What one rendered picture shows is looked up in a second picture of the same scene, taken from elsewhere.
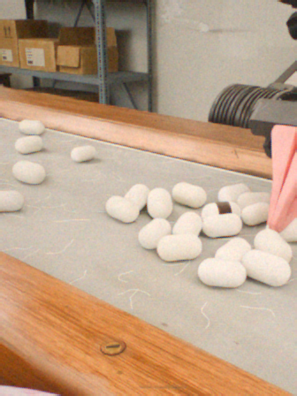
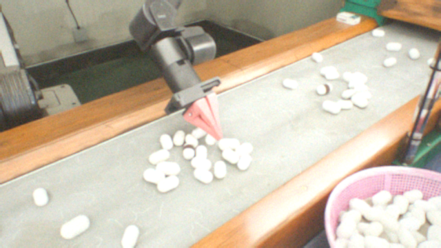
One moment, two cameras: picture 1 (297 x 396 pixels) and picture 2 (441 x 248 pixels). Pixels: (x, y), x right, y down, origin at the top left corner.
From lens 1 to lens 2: 0.55 m
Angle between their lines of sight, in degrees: 68
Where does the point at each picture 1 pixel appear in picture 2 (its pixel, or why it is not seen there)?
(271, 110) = (187, 96)
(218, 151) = (97, 131)
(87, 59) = not seen: outside the picture
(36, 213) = (142, 225)
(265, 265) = (248, 148)
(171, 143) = (58, 149)
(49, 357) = (308, 202)
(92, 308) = (281, 191)
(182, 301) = (254, 178)
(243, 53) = not seen: outside the picture
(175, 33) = not seen: outside the picture
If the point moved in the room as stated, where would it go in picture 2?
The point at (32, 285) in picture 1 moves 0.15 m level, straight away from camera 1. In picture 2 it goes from (263, 208) to (153, 217)
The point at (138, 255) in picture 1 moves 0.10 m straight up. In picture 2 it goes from (212, 186) to (211, 134)
